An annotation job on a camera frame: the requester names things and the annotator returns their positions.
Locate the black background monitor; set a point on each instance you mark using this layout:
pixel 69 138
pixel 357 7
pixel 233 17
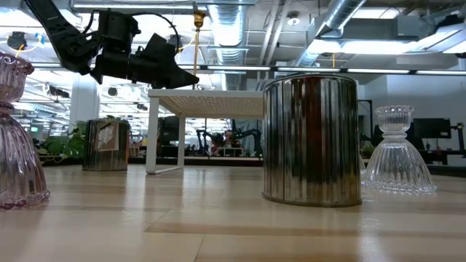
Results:
pixel 431 128

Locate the pink glass candle holder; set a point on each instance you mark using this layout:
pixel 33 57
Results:
pixel 18 163

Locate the white ceiling sensor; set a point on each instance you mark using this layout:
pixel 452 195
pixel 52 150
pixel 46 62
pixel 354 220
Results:
pixel 293 20

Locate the person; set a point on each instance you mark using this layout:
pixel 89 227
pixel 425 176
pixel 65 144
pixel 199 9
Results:
pixel 228 136

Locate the clear glass candle holder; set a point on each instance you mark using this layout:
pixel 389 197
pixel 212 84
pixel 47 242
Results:
pixel 397 167

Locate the white perforated metal shelf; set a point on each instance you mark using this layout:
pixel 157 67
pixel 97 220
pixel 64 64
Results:
pixel 204 94

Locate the black aluminium table frame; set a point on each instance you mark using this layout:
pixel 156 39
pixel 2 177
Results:
pixel 218 160

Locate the tall gold candlestick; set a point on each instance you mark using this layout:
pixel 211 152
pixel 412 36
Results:
pixel 197 47

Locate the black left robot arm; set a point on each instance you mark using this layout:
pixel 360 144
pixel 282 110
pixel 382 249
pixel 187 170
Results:
pixel 62 36

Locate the small background green plant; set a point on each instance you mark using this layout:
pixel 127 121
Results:
pixel 368 151

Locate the black ceiling camera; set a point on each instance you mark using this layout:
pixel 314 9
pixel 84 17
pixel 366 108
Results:
pixel 16 40

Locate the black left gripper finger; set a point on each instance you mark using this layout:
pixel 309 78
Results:
pixel 167 69

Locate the green potted plant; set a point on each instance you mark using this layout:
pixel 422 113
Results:
pixel 62 145

